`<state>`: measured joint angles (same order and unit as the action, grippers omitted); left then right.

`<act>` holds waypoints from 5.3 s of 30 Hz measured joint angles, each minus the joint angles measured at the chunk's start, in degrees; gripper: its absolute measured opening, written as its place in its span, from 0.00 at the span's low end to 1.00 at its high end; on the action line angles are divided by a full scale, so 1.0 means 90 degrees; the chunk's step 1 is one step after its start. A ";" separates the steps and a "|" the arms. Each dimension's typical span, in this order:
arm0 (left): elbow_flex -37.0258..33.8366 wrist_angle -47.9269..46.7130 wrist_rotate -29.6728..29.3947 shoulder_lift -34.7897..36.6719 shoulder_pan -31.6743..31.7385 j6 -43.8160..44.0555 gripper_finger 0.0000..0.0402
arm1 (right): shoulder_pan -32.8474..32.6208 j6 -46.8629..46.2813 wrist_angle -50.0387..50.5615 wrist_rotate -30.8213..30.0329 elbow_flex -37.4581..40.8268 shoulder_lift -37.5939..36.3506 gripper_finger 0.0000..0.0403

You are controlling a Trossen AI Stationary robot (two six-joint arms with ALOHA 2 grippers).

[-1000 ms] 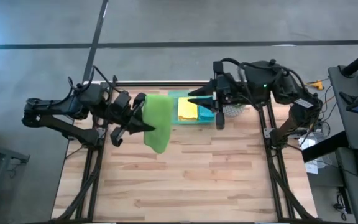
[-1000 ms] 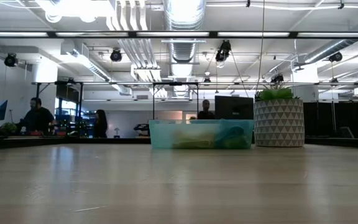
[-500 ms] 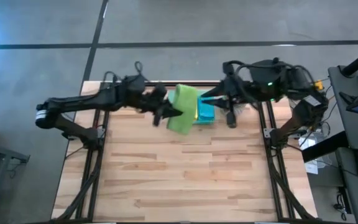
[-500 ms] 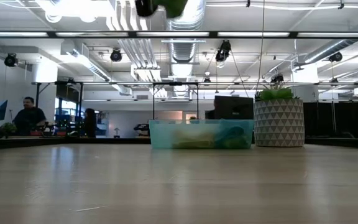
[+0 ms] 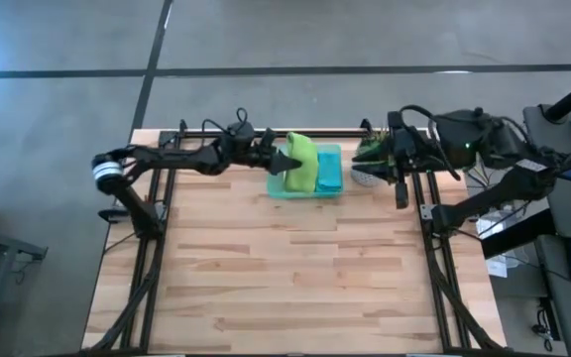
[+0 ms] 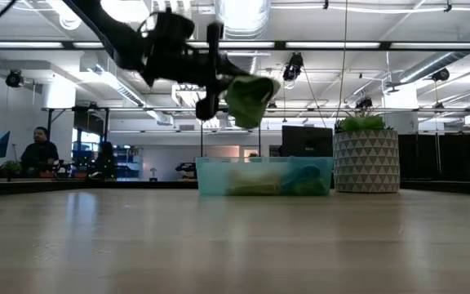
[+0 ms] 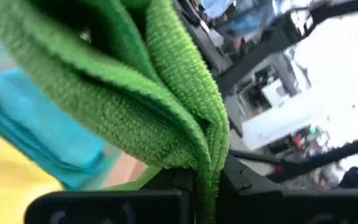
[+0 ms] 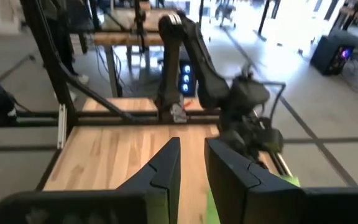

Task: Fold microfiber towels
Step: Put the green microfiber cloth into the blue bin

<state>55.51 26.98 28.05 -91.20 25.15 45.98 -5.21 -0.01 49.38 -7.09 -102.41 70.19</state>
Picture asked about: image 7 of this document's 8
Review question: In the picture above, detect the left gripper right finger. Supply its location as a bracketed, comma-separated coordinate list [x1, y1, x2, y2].
[218, 154, 283, 224]

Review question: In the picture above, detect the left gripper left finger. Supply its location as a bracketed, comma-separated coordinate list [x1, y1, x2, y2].
[141, 167, 196, 224]

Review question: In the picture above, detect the lime green microfiber towel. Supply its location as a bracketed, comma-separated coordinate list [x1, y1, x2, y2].
[0, 0, 231, 224]

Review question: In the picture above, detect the teal microfiber towel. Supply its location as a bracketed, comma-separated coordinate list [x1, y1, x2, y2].
[0, 67, 112, 191]

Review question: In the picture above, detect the yellow microfiber towel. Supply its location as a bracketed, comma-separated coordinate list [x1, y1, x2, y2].
[0, 121, 65, 224]

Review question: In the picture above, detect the black metal table frame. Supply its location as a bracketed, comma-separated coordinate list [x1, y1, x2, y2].
[172, 0, 310, 138]

